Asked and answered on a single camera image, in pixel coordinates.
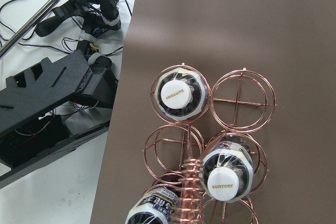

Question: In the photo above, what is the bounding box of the tea bottle white cap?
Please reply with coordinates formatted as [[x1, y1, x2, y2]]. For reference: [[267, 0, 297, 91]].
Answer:
[[150, 64, 211, 124]]

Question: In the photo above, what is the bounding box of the copper wire bottle basket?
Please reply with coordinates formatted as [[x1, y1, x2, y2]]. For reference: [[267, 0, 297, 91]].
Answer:
[[126, 64, 276, 223]]

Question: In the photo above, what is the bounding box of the black foam case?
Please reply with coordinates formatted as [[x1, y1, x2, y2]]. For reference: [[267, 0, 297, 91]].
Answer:
[[1, 50, 118, 187]]

